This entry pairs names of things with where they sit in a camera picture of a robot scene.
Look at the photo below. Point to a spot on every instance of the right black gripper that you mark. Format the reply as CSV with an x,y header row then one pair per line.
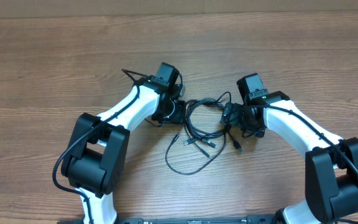
x,y
232,117

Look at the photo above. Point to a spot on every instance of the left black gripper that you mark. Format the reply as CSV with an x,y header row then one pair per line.
x,y
178,116

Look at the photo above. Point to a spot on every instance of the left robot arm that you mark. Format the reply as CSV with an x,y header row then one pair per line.
x,y
93,162

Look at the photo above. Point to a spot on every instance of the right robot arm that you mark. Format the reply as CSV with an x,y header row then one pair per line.
x,y
331,162

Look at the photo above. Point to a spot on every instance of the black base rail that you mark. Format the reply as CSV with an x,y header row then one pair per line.
x,y
197,221

